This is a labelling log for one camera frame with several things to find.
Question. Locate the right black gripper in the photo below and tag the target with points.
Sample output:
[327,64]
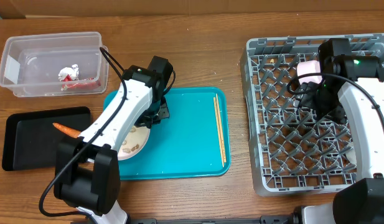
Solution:
[307,99]

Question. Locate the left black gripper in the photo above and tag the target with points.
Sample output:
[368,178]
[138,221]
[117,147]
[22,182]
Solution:
[163,112]

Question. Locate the white plate with peanuts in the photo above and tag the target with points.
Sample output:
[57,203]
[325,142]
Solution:
[135,140]

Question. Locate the white bowl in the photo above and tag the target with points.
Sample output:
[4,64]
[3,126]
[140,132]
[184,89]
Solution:
[312,66]

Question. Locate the wooden chopstick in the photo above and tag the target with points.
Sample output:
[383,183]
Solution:
[218,130]
[222,142]

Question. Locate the orange carrot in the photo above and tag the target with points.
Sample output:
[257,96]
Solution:
[73,133]

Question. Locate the red foil wrapper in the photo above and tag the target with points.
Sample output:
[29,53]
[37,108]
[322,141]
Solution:
[71,74]

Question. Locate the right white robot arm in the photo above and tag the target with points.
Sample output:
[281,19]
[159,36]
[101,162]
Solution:
[346,87]

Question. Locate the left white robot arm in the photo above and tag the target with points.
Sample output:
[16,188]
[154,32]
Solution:
[86,168]

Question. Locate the teal plastic tray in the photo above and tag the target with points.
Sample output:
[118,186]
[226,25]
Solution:
[185,144]

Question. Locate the grey dish rack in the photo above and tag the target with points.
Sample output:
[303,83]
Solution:
[290,151]

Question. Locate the clear plastic bin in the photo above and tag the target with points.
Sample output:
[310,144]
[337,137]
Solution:
[30,64]

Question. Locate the black tray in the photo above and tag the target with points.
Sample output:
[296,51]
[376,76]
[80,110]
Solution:
[31,140]

